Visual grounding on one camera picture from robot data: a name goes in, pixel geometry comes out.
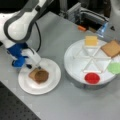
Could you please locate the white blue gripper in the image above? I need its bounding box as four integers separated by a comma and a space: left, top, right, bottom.
7, 43, 41, 69

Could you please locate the toasted bread slice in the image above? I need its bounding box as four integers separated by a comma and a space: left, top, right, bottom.
101, 40, 120, 58
29, 68, 40, 82

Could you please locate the brown round meat patty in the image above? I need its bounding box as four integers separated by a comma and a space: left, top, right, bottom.
37, 70, 49, 84

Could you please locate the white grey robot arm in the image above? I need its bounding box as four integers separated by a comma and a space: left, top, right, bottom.
0, 0, 54, 68

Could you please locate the white paper plate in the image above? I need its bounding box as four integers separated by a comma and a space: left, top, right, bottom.
18, 58, 61, 95

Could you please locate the white divided round tray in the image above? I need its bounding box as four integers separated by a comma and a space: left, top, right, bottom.
64, 39, 120, 85

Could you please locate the yellow cheese slice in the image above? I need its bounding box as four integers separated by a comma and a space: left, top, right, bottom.
85, 36, 98, 46

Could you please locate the red tomato slice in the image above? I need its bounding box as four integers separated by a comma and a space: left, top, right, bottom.
84, 73, 100, 84

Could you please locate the green lettuce piece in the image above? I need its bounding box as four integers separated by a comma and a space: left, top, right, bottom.
107, 62, 120, 74

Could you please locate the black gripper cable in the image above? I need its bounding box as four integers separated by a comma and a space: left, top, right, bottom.
33, 19, 43, 54

